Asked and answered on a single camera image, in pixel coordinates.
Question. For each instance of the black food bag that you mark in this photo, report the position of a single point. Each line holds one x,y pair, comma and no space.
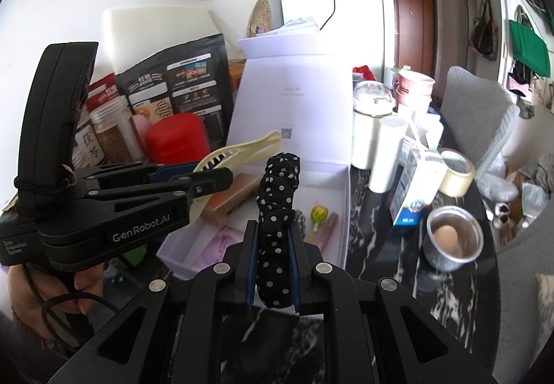
186,81

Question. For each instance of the red snack bag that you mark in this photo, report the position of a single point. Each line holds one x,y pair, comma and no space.
104,90

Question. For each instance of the metal bowl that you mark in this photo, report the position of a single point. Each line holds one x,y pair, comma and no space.
454,254

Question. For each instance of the gold box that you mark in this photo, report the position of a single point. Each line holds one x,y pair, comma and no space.
233,193

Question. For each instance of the jar with white label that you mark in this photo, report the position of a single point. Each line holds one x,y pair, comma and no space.
88,146

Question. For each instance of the dark handbag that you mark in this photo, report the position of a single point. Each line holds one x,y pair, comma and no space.
484,33

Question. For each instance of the black polka dot scrunchie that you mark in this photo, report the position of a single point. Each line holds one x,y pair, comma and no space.
277,211

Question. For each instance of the red container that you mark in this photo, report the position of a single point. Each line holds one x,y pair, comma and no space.
175,139

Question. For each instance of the pink lipstick tube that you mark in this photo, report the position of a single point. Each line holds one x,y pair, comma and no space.
326,232

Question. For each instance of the large green tote bag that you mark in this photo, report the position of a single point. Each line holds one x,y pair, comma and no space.
528,46

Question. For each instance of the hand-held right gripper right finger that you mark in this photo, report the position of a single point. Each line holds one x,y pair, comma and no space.
296,276

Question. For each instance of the yellow lollipop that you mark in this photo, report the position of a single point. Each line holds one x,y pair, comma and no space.
318,213

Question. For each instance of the brown egg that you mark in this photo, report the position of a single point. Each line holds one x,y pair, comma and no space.
445,237

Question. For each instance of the brown door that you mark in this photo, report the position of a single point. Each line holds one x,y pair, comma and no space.
409,25

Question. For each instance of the beige tape roll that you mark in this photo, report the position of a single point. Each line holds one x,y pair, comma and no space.
454,178

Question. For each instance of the grey leaf pattern chair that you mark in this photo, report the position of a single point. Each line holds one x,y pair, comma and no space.
476,116

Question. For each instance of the woven straw fan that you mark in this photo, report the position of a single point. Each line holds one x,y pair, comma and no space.
259,18

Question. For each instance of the clear plastic bag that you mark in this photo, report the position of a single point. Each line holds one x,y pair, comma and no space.
497,180

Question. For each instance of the white fridge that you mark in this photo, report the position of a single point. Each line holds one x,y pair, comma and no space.
359,29

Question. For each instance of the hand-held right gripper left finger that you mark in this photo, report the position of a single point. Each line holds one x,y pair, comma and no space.
250,276

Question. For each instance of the gingham scrunchie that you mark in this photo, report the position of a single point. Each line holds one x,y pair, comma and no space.
301,222

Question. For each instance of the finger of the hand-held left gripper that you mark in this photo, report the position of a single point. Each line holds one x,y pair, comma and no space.
173,171
207,184

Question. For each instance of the purple palette box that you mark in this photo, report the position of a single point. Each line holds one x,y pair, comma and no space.
225,245

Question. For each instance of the person's left forearm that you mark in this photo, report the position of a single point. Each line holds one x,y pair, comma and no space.
30,349

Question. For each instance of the clear jar with rust label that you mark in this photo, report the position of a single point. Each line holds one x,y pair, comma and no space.
114,133

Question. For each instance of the cream hair claw clip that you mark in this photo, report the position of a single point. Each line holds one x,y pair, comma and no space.
242,148

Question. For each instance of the lavender gift box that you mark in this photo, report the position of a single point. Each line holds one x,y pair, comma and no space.
294,116

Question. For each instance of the blue white milk carton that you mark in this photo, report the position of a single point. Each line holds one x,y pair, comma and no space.
415,189

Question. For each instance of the person's left hand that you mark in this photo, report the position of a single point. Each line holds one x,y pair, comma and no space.
88,284

